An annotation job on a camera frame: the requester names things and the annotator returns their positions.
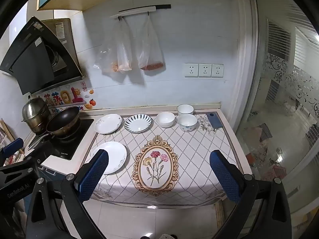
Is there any clear plastic bag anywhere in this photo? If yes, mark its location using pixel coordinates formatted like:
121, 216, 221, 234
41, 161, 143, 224
93, 21, 120, 74
137, 15, 164, 71
116, 20, 133, 73

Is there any wall hook rail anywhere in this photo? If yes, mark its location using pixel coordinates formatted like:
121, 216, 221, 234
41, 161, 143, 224
110, 4, 171, 20

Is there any white bowl with blue pattern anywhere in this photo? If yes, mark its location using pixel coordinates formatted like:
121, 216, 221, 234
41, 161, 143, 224
177, 114, 198, 132

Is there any black induction cooktop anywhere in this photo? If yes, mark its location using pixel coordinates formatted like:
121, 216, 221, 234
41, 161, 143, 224
29, 118, 95, 160

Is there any wooden board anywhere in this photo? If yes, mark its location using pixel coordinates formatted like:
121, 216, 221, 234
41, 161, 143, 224
0, 119, 16, 145

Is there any stainless steel steamer pot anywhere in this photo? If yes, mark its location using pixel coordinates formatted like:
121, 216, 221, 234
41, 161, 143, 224
21, 97, 52, 135

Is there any white bowl with dark rim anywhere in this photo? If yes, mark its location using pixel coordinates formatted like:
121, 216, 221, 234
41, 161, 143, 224
177, 104, 194, 117

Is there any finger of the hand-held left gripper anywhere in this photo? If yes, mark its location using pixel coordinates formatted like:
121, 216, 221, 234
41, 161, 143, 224
24, 142, 54, 166
0, 138, 25, 166

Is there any plain white bowl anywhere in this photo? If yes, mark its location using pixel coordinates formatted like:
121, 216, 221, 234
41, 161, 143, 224
156, 112, 175, 128

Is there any white plate with blue stripes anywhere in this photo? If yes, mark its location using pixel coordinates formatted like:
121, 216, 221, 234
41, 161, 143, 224
124, 114, 152, 133

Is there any sliding glass door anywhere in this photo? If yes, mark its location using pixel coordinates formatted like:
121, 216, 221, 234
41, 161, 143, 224
237, 0, 319, 229

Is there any blue smartphone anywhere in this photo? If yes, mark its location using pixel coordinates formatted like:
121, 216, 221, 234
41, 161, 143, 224
206, 112, 224, 130

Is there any black range hood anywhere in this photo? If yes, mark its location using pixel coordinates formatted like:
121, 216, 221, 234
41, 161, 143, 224
0, 16, 86, 95

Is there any dark wok with handle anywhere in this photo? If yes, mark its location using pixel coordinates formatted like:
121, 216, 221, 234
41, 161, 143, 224
28, 106, 81, 151

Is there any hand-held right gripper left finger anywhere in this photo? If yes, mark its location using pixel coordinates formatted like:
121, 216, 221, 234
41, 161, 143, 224
25, 149, 109, 239

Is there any white plate with grey rim pattern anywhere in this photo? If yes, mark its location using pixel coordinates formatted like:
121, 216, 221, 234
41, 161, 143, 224
90, 141, 127, 175

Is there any group of colourful wall stickers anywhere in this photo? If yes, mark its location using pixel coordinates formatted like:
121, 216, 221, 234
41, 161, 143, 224
37, 81, 96, 114

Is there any white wall socket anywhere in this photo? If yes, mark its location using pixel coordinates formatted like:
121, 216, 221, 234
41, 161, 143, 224
184, 63, 199, 77
211, 64, 224, 78
198, 63, 212, 77

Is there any white plate with floral print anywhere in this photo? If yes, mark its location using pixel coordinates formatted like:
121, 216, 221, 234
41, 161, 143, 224
94, 114, 123, 134

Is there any blue base cabinet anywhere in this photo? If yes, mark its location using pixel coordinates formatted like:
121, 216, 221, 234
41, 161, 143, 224
40, 166, 63, 205

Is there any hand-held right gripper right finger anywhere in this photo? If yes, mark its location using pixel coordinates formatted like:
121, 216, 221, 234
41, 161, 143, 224
209, 150, 292, 239

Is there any printed checked tablecloth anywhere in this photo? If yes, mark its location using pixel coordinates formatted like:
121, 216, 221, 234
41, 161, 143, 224
83, 110, 246, 206

